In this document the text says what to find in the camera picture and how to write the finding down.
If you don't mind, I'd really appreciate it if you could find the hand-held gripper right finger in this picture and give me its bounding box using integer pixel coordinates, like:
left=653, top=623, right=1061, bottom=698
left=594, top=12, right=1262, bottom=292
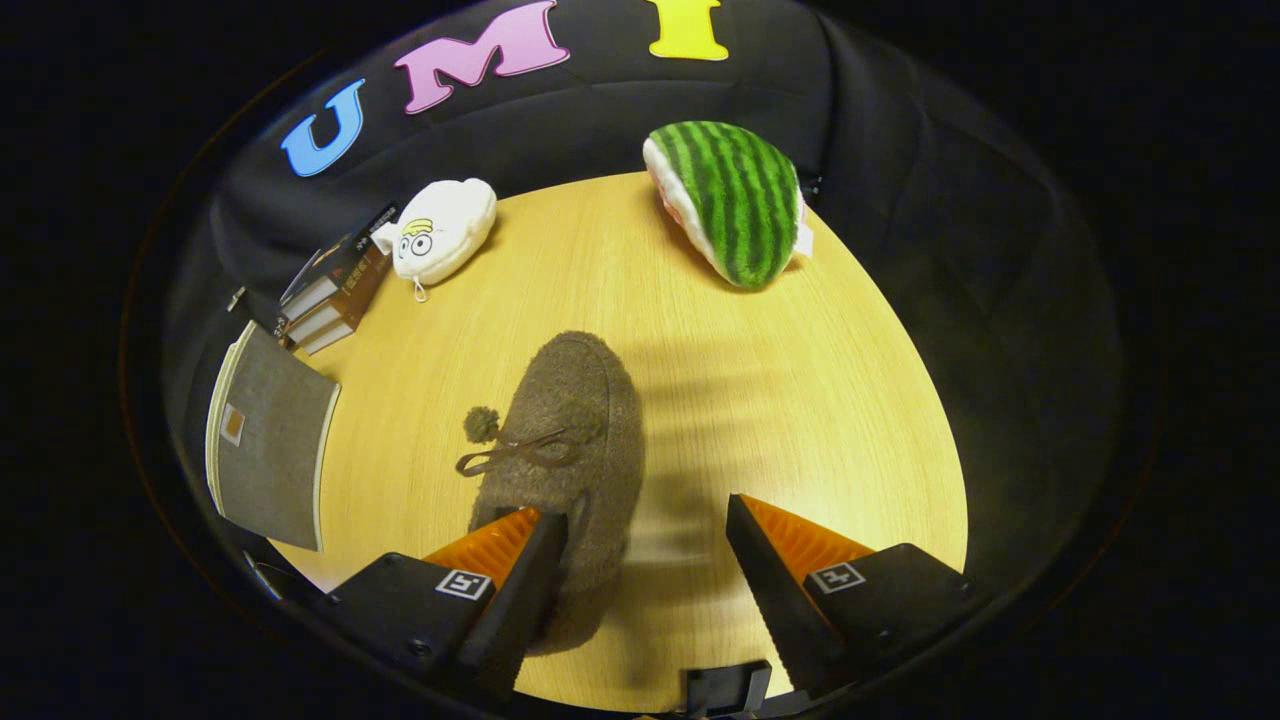
left=725, top=493, right=991, bottom=701

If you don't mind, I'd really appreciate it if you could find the white plush toy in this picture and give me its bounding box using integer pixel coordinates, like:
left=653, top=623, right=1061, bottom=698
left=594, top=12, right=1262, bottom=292
left=372, top=178, right=498, bottom=303

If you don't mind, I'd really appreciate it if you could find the dark blue book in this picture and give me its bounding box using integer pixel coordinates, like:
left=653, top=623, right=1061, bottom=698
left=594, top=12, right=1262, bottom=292
left=278, top=203, right=401, bottom=306

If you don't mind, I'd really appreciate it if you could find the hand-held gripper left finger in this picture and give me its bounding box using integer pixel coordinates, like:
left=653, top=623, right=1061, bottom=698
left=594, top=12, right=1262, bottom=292
left=318, top=505, right=571, bottom=706

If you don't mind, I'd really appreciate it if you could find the brown book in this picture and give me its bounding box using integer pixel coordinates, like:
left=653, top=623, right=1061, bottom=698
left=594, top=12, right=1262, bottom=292
left=283, top=245, right=393, bottom=326
left=295, top=305, right=359, bottom=357

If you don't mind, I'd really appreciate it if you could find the grey fabric storage box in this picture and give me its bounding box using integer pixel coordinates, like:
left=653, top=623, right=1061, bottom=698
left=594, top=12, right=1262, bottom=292
left=205, top=320, right=343, bottom=553

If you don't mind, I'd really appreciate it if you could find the watermelon slice plush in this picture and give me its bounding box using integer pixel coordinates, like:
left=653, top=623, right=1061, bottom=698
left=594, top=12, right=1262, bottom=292
left=642, top=120, right=813, bottom=291

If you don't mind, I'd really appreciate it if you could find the brown fuzzy shoe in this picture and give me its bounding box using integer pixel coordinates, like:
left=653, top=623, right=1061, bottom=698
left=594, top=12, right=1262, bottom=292
left=455, top=330, right=646, bottom=656

